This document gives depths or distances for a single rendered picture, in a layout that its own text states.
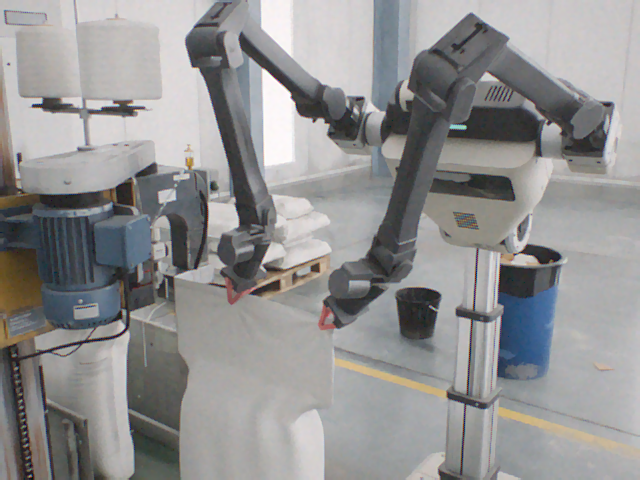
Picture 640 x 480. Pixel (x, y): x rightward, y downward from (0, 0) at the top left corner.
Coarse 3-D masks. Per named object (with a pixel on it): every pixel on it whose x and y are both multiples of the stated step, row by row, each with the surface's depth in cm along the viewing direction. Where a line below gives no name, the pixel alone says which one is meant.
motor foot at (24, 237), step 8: (8, 208) 131; (16, 208) 132; (24, 208) 134; (0, 216) 129; (8, 216) 131; (16, 216) 132; (24, 216) 132; (32, 216) 132; (0, 224) 130; (8, 224) 131; (16, 224) 132; (24, 224) 130; (32, 224) 129; (0, 232) 130; (8, 232) 131; (16, 232) 133; (24, 232) 131; (32, 232) 129; (0, 240) 130; (8, 240) 132; (16, 240) 133; (24, 240) 132; (32, 240) 130; (0, 248) 131; (8, 248) 132
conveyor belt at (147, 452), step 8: (136, 432) 223; (136, 440) 219; (144, 440) 219; (152, 440) 219; (136, 448) 214; (144, 448) 214; (152, 448) 214; (160, 448) 214; (168, 448) 214; (136, 456) 209; (144, 456) 209; (152, 456) 209; (160, 456) 209; (168, 456) 209; (176, 456) 209; (136, 464) 205; (144, 464) 205; (152, 464) 205; (160, 464) 205; (168, 464) 205; (176, 464) 205; (136, 472) 201; (144, 472) 201; (152, 472) 201; (160, 472) 201; (168, 472) 201; (176, 472) 201
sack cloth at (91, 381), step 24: (48, 336) 192; (72, 336) 189; (96, 336) 184; (120, 336) 188; (48, 360) 191; (72, 360) 185; (96, 360) 185; (120, 360) 192; (48, 384) 192; (72, 384) 187; (96, 384) 187; (120, 384) 195; (72, 408) 189; (96, 408) 189; (120, 408) 197; (96, 432) 190; (120, 432) 197; (96, 456) 192; (120, 456) 197
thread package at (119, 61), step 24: (96, 24) 125; (120, 24) 125; (144, 24) 128; (96, 48) 126; (120, 48) 126; (144, 48) 129; (96, 72) 127; (120, 72) 127; (144, 72) 129; (96, 96) 128; (120, 96) 128; (144, 96) 130
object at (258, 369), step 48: (192, 288) 161; (192, 336) 165; (240, 336) 155; (288, 336) 144; (192, 384) 162; (240, 384) 156; (288, 384) 147; (192, 432) 162; (240, 432) 152; (288, 432) 146
